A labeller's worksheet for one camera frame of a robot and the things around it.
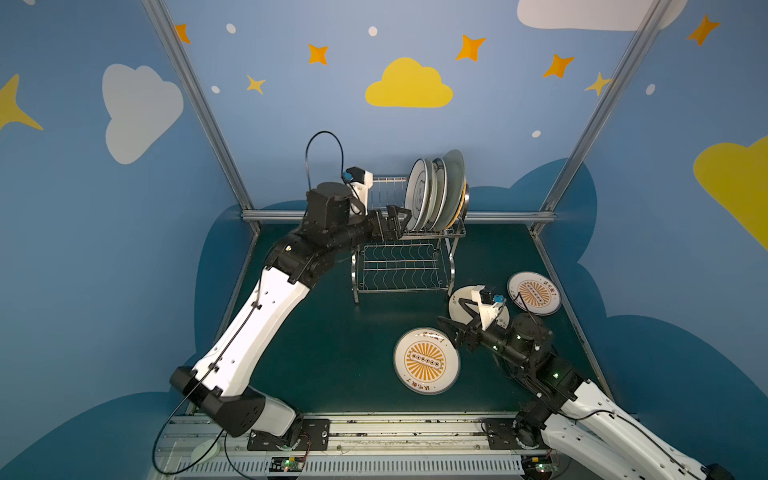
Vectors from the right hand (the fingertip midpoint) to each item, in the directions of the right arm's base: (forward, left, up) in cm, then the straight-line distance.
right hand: (456, 307), depth 71 cm
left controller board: (-32, +39, -23) cm, 56 cm away
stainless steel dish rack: (+28, +8, -19) cm, 35 cm away
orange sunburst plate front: (-5, +5, -23) cm, 24 cm away
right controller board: (-29, -22, -25) cm, 44 cm away
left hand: (+10, +14, +21) cm, 27 cm away
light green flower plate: (+41, +4, +2) cm, 41 cm away
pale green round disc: (-31, +59, -20) cm, 70 cm away
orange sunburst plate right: (+21, -35, -24) cm, 47 cm away
